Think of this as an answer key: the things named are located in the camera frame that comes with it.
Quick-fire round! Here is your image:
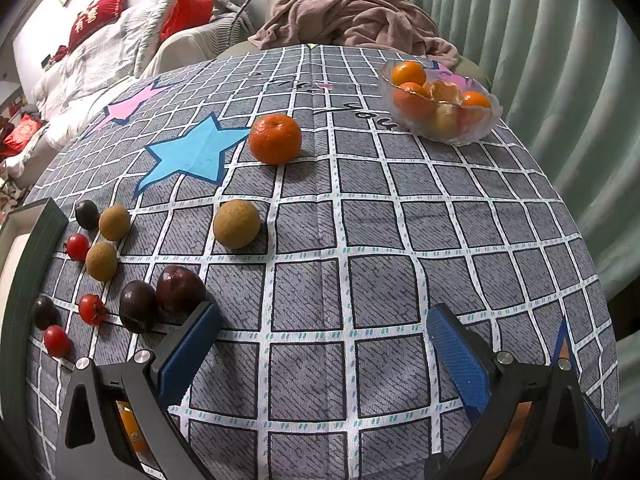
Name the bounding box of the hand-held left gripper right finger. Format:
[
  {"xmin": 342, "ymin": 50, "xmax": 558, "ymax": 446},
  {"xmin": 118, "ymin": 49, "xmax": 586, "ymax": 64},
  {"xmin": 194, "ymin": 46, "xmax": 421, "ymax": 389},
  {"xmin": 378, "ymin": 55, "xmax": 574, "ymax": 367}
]
[{"xmin": 424, "ymin": 302, "xmax": 618, "ymax": 480}]

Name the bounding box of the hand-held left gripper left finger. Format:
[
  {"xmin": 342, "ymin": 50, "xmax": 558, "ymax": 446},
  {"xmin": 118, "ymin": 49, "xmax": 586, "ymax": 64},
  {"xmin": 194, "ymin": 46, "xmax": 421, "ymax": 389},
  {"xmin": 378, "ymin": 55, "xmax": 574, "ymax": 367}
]
[{"xmin": 55, "ymin": 300, "xmax": 223, "ymax": 480}]

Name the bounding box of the reddish purple passion fruit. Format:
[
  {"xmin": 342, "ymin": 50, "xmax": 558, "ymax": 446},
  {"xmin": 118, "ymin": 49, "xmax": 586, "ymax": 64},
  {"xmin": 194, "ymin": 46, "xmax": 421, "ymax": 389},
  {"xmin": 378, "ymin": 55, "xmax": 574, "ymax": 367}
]
[{"xmin": 156, "ymin": 265, "xmax": 207, "ymax": 315}]

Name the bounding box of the large round brown fruit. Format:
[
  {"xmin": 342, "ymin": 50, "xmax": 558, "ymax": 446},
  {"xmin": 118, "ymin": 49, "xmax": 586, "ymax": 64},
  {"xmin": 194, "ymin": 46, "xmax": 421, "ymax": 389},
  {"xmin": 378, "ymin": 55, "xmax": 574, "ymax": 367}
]
[{"xmin": 213, "ymin": 199, "xmax": 262, "ymax": 250}]

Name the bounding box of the red cherry tomato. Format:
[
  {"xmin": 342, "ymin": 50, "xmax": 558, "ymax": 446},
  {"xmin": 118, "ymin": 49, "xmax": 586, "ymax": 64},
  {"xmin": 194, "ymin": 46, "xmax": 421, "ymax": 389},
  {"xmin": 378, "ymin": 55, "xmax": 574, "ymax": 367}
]
[
  {"xmin": 78, "ymin": 293, "xmax": 108, "ymax": 326},
  {"xmin": 65, "ymin": 233, "xmax": 91, "ymax": 262},
  {"xmin": 43, "ymin": 325, "xmax": 71, "ymax": 358}
]

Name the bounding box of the dark purple passion fruit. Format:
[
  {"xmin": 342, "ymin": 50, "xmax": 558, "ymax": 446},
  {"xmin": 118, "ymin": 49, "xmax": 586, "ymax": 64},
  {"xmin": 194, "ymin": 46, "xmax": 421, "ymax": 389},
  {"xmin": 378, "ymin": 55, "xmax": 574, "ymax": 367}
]
[
  {"xmin": 75, "ymin": 200, "xmax": 101, "ymax": 231},
  {"xmin": 119, "ymin": 280, "xmax": 160, "ymax": 334},
  {"xmin": 33, "ymin": 295, "xmax": 60, "ymax": 331}
]

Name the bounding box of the green tray with white inside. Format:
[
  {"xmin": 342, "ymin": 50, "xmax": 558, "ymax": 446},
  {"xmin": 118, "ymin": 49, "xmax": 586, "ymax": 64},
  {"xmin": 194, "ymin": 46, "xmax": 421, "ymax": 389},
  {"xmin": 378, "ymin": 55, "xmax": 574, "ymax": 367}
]
[{"xmin": 0, "ymin": 197, "xmax": 69, "ymax": 361}]

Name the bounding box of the small brown longan fruit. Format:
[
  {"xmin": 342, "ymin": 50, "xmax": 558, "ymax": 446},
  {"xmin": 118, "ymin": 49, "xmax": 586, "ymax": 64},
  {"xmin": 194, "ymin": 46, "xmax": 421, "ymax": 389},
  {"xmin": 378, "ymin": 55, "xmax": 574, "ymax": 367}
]
[
  {"xmin": 85, "ymin": 241, "xmax": 119, "ymax": 282},
  {"xmin": 98, "ymin": 204, "xmax": 131, "ymax": 241}
]

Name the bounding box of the grey checkered star-print tablecloth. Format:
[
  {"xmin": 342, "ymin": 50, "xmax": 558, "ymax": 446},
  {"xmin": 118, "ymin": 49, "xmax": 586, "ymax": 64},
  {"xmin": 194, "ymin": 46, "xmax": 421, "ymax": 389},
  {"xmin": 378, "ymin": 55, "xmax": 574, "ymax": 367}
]
[{"xmin": 22, "ymin": 45, "xmax": 621, "ymax": 480}]

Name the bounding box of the large orange mandarin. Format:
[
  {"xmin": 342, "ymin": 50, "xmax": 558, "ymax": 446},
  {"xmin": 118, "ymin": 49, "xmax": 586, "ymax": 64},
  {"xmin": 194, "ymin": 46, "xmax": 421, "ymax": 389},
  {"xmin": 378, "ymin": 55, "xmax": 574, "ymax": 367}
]
[{"xmin": 249, "ymin": 114, "xmax": 303, "ymax": 166}]

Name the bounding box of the clear glass bowl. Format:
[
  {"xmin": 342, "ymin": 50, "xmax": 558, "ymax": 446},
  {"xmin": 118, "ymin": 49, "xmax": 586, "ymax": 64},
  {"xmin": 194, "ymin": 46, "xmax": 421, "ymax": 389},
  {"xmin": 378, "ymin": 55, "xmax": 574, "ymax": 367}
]
[{"xmin": 378, "ymin": 60, "xmax": 502, "ymax": 147}]

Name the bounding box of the peeled mandarin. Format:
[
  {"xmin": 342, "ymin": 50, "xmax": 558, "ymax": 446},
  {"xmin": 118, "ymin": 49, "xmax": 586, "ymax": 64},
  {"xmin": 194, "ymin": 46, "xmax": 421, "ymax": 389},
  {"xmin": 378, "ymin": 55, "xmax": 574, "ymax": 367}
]
[{"xmin": 427, "ymin": 80, "xmax": 463, "ymax": 106}]

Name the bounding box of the red patterned cushion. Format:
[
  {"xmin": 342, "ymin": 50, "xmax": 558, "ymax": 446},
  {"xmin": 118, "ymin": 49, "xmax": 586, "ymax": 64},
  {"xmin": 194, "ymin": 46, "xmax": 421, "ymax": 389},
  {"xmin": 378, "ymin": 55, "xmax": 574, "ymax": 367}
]
[{"xmin": 0, "ymin": 112, "xmax": 41, "ymax": 158}]

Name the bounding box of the pale green curtain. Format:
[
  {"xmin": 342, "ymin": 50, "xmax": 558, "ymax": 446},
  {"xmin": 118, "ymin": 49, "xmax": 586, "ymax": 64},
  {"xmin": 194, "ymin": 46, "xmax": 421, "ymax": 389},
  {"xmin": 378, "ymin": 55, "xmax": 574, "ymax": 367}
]
[{"xmin": 410, "ymin": 0, "xmax": 640, "ymax": 321}]

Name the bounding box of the beige sofa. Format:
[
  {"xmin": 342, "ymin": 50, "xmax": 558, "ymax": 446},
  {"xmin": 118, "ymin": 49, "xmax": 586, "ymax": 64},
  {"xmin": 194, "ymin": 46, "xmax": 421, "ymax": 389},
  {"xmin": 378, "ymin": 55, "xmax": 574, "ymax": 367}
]
[{"xmin": 0, "ymin": 0, "xmax": 256, "ymax": 196}]

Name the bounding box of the white quilt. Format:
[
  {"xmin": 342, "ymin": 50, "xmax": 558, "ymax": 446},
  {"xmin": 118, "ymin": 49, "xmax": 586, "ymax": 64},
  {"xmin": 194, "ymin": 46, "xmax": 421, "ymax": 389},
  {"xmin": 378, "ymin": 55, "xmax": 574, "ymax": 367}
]
[{"xmin": 32, "ymin": 0, "xmax": 251, "ymax": 151}]

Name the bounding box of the plain red pillow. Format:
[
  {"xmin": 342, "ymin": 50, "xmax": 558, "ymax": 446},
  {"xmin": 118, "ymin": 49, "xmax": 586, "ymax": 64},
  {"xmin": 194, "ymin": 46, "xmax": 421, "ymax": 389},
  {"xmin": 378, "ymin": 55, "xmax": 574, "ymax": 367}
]
[{"xmin": 160, "ymin": 0, "xmax": 216, "ymax": 41}]

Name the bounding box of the red embroidered pillow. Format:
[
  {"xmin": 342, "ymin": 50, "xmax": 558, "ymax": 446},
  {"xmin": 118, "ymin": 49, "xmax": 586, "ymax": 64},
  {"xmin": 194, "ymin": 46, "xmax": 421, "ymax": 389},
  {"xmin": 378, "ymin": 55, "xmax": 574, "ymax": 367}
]
[{"xmin": 67, "ymin": 0, "xmax": 131, "ymax": 51}]

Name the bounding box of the pink blanket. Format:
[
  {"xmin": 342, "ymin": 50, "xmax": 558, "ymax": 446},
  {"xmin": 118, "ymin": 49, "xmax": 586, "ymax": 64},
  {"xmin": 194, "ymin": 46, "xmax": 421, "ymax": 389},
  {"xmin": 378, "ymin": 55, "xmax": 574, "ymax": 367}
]
[{"xmin": 248, "ymin": 0, "xmax": 461, "ymax": 68}]

